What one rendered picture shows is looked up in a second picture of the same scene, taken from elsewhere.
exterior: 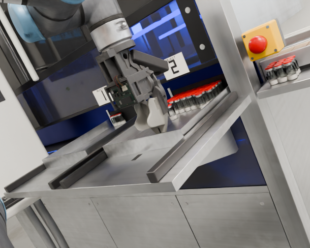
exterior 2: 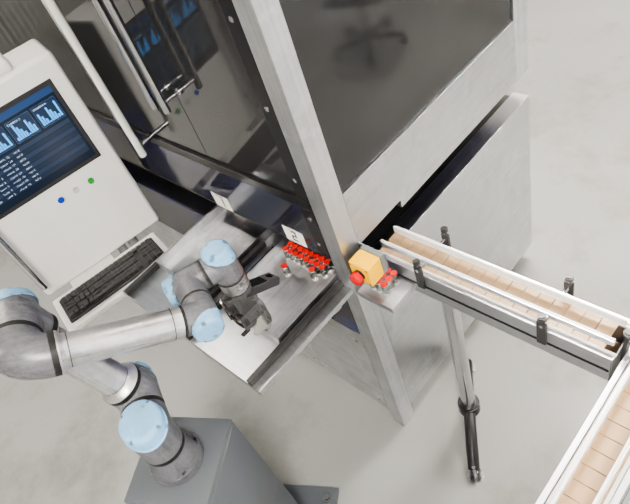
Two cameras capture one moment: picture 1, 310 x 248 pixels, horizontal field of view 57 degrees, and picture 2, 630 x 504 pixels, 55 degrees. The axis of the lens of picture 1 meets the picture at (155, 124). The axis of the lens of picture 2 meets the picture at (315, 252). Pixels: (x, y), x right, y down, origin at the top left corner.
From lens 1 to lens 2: 1.33 m
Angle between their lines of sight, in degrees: 36
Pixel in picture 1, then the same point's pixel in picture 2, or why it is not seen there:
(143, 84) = (253, 314)
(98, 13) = (224, 282)
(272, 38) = (369, 278)
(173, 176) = (262, 387)
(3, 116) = (100, 174)
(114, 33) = (234, 292)
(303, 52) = (406, 270)
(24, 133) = (124, 188)
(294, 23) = not seen: outside the picture
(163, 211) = not seen: hidden behind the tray
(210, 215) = not seen: hidden behind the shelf
